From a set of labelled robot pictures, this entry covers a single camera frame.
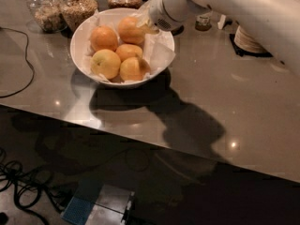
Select yellow-orange fruit, front left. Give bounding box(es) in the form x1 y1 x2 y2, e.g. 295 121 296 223
91 49 121 80

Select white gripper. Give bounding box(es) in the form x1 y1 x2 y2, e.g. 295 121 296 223
136 0 210 35

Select small glass bottle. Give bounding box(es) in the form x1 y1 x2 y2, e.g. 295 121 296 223
195 12 212 31

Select black plate tray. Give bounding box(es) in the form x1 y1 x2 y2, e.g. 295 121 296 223
229 34 272 57

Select glass jar with oats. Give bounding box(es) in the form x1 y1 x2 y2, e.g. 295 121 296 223
62 0 98 32

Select white ceramic bowl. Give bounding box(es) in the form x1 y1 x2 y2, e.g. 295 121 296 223
69 7 176 89

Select white stand panel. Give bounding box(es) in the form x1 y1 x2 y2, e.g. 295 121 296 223
217 15 233 30

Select black cables on floor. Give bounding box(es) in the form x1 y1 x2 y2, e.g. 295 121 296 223
0 147 76 225

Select blue grey floor pedal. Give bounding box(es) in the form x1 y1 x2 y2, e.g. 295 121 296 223
61 181 135 225

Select black cable on table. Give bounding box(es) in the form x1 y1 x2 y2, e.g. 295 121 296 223
0 26 36 98

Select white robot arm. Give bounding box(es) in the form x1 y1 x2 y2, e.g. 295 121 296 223
136 0 300 75

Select orange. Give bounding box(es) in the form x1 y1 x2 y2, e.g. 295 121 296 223
120 57 151 81
115 44 143 61
117 17 145 45
90 25 118 52

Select glass jar, far left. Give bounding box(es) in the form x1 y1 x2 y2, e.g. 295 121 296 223
27 0 68 33

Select stack of paper plates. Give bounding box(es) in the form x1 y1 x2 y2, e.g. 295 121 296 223
233 26 267 54

